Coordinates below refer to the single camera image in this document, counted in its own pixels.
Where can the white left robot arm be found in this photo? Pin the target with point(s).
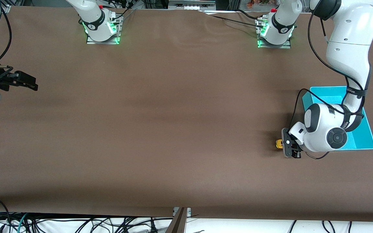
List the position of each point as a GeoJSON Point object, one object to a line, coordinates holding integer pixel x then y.
{"type": "Point", "coordinates": [348, 48]}

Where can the yellow toy beetle car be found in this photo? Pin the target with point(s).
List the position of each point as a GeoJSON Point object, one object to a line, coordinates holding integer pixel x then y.
{"type": "Point", "coordinates": [279, 144]}

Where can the white power strip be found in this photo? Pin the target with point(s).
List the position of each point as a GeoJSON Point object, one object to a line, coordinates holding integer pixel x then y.
{"type": "Point", "coordinates": [191, 7]}

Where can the aluminium table corner bracket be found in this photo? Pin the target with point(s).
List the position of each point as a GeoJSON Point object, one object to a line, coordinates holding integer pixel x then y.
{"type": "Point", "coordinates": [5, 8]}

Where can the silver table edge bracket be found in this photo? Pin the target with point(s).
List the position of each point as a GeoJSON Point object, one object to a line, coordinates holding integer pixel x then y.
{"type": "Point", "coordinates": [188, 212]}

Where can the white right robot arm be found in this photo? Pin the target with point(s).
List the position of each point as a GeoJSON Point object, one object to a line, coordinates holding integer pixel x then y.
{"type": "Point", "coordinates": [92, 22]}

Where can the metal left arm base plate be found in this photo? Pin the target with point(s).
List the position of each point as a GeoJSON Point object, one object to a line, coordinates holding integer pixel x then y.
{"type": "Point", "coordinates": [283, 46]}

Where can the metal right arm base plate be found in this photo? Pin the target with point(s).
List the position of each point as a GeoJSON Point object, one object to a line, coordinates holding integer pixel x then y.
{"type": "Point", "coordinates": [108, 41]}

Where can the dark table leg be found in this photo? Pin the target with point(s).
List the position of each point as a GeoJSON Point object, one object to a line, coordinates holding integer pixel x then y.
{"type": "Point", "coordinates": [176, 225]}

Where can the turquoise plastic bin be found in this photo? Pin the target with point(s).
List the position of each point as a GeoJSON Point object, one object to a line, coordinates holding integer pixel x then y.
{"type": "Point", "coordinates": [364, 139]}

